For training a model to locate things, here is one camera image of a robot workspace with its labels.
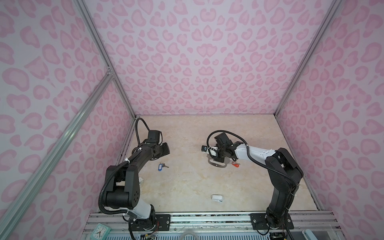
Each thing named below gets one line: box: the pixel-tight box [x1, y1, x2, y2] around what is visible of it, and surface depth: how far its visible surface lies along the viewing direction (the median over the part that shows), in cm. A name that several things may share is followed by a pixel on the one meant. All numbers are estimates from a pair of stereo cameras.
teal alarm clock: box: [90, 223, 112, 240], surface depth 71 cm
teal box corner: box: [302, 229, 319, 240], surface depth 69 cm
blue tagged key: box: [158, 162, 170, 172], surface depth 95 cm
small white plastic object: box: [211, 194, 224, 202], surface depth 81 cm
